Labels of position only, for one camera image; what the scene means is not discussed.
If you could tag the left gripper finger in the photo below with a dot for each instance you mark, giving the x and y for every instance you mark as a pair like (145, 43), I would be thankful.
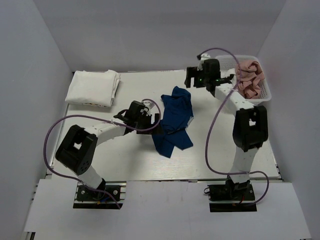
(154, 118)
(156, 130)

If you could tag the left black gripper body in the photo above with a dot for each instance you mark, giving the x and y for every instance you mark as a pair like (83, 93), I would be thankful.
(143, 122)

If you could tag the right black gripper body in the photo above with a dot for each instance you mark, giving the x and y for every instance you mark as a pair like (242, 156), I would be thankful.
(200, 81)

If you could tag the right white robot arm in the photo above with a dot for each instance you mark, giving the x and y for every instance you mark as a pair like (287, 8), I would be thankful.
(250, 129)

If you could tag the white plastic basket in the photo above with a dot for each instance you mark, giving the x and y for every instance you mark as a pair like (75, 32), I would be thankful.
(227, 62)

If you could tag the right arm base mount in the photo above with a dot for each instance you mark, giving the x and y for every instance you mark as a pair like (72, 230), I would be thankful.
(231, 197)

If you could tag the pink t shirt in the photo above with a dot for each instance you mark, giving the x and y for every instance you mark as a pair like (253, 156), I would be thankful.
(249, 73)

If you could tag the folded white t shirt stack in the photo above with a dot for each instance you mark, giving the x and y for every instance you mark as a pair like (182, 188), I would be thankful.
(97, 89)

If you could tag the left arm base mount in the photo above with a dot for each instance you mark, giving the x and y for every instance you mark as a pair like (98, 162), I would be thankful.
(90, 200)

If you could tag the white black printed t shirt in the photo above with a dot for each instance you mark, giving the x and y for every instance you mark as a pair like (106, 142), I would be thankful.
(228, 73)

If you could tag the blue t shirt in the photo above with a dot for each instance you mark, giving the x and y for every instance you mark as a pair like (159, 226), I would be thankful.
(177, 116)

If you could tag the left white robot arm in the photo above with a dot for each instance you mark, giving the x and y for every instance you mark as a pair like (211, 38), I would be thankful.
(77, 149)

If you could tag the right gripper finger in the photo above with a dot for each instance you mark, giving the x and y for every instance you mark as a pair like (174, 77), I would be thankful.
(188, 82)
(192, 72)

